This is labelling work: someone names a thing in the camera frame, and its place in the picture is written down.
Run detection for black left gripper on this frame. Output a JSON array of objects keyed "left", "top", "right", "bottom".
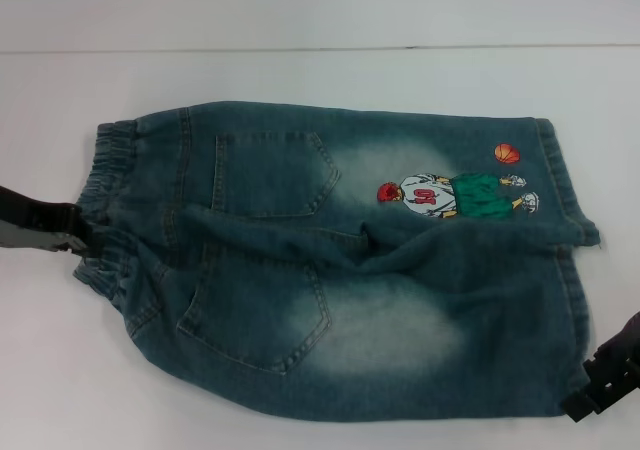
[{"left": 0, "top": 184, "right": 107, "bottom": 259}]

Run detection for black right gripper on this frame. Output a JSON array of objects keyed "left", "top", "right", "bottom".
[{"left": 561, "top": 311, "right": 640, "bottom": 424}]

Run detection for blue denim shorts with embroidery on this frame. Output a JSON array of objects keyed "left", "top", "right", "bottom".
[{"left": 71, "top": 100, "right": 603, "bottom": 419}]

